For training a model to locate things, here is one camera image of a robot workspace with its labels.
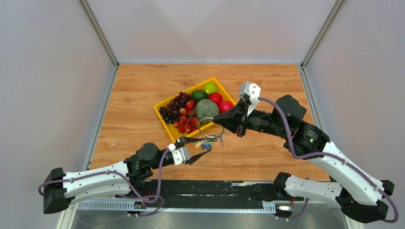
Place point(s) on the aluminium frame post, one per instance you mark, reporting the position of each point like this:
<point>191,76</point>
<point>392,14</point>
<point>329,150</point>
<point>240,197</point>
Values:
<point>99,32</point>
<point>322,32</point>

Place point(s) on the left aluminium frame post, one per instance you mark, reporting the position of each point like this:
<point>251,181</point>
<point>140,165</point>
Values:
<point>99,32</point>

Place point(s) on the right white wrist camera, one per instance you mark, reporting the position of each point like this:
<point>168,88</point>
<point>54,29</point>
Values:
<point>249,93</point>

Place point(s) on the pile of coloured tagged keys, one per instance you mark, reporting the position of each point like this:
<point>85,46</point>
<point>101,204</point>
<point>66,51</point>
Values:
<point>204,145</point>

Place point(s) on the light green lime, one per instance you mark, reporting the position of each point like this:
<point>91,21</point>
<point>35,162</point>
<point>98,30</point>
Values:
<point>210,88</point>

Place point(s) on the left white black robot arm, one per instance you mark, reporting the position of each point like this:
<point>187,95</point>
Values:
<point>62,189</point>

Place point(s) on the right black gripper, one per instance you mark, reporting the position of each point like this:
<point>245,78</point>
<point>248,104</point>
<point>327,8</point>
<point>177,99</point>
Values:
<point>236,120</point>

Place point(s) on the dark purple grape bunch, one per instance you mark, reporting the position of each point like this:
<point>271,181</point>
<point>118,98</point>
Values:
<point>181,105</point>

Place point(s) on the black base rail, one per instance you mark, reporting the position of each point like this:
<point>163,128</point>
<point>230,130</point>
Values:
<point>203,196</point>

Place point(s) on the green netted melon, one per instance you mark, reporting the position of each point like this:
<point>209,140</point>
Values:
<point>206,108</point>

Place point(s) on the dark green avocado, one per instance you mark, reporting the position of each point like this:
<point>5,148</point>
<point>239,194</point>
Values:
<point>198,95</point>

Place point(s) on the right aluminium frame post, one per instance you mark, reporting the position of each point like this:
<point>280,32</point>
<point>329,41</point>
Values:
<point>322,32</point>

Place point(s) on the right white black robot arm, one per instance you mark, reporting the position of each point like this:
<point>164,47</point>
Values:
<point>358,195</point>

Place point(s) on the pink red apple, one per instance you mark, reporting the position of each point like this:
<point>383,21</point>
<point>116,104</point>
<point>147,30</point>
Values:
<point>225,106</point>

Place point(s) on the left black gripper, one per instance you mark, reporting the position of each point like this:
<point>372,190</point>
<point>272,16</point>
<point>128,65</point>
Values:
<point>183,140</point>

